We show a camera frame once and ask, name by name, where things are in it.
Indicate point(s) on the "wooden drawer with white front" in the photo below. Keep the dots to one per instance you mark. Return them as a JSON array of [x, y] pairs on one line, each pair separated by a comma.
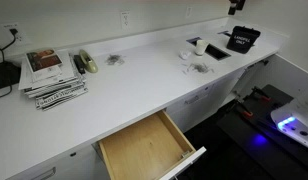
[[144, 146]]

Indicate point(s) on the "black landfill trash bin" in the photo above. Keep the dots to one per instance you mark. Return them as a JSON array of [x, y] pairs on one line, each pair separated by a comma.
[[243, 40]]

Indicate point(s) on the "pile of paper clips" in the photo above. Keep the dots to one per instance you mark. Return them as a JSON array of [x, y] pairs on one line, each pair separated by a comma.
[[114, 59], [199, 67]]

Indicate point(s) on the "white paper cup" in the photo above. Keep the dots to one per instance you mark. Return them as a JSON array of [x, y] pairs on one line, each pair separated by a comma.
[[200, 48]]

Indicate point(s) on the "countertop waste slot opening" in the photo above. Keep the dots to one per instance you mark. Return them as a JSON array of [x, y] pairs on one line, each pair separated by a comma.
[[224, 33], [217, 52]]

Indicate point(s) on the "black stapler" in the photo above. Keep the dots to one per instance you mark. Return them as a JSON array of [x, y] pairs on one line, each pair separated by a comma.
[[79, 64]]

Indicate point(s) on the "black breadboard robot table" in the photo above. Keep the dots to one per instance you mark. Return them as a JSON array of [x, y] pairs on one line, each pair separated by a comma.
[[234, 133]]

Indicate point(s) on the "stack of magazines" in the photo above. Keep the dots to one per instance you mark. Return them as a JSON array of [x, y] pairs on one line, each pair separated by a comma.
[[50, 76]]

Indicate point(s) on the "open white cabinet door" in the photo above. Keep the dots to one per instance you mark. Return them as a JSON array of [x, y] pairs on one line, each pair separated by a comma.
[[287, 73]]

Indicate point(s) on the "black box device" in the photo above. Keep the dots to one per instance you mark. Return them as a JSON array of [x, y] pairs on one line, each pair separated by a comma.
[[5, 75]]

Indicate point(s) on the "white wall outlet with plug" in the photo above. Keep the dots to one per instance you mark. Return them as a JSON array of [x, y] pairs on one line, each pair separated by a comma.
[[19, 38]]

